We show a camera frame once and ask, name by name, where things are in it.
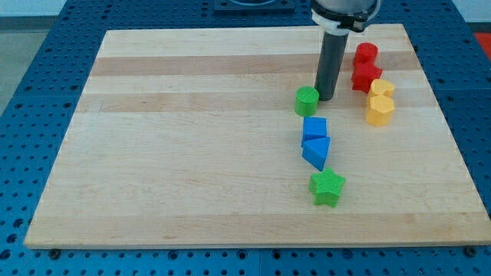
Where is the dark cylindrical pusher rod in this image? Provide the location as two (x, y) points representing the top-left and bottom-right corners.
(315, 32), (348, 101)

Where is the yellow heart block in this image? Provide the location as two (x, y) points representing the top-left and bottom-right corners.
(368, 79), (395, 97)

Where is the red cylinder block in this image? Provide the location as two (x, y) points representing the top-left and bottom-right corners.
(353, 42), (378, 65)

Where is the red star block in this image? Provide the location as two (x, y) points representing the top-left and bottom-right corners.
(351, 63), (383, 94)

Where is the green cylinder block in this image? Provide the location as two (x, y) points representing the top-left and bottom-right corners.
(295, 86), (319, 117)

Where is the yellow hexagon block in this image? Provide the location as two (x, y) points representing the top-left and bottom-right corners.
(365, 95), (395, 127)

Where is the blue cube block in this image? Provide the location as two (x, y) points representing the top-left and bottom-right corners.
(302, 117), (328, 144)

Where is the blue triangle block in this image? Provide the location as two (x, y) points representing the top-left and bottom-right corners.
(302, 136), (331, 171)

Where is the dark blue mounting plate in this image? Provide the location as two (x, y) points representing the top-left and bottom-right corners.
(213, 0), (295, 14)

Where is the green star block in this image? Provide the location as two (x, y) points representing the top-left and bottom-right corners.
(308, 167), (346, 208)

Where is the wooden board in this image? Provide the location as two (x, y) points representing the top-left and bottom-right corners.
(24, 24), (490, 249)

